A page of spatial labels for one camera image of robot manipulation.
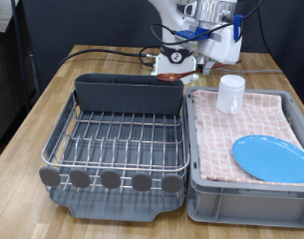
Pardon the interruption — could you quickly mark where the white mug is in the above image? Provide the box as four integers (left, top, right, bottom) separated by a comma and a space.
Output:
215, 74, 246, 116

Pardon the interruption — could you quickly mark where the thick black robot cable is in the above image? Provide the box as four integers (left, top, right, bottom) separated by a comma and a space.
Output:
58, 45, 162, 69

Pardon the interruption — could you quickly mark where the dark grey cutlery holder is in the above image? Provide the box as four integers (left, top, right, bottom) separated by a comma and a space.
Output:
74, 73, 185, 117

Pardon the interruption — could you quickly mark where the brown wooden spoon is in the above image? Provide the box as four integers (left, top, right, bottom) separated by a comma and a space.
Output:
155, 61, 240, 83

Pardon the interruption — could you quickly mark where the dark partition panel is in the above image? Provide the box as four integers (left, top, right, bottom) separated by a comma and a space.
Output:
21, 0, 304, 94

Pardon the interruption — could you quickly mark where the grey plastic crate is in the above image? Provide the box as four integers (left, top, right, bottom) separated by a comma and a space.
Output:
184, 86, 304, 229

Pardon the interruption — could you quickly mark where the black metal pole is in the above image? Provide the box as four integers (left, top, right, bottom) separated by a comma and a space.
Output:
10, 0, 31, 113

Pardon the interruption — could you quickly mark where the blue cable clip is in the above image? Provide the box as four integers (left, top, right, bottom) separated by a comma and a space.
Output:
233, 14, 244, 43

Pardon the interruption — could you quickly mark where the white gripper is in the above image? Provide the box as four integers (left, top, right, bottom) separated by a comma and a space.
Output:
190, 21, 243, 76

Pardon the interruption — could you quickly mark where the thin black camera cable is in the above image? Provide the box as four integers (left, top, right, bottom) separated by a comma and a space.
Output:
150, 0, 285, 73

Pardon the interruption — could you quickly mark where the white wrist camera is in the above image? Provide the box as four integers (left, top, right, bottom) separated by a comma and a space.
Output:
179, 37, 200, 48

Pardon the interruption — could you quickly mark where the steel wire dish rack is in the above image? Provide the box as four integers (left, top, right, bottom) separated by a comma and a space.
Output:
38, 89, 190, 195

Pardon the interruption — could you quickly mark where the grey plastic drip tray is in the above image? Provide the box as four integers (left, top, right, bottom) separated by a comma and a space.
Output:
48, 109, 186, 223

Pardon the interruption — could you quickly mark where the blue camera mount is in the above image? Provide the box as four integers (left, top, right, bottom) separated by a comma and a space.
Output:
175, 27, 222, 42

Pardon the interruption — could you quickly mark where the blue plate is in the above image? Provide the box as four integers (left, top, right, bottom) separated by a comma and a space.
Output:
231, 133, 304, 184

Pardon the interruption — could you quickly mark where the pink checked cloth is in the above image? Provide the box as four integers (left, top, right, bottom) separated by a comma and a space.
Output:
191, 89, 304, 187

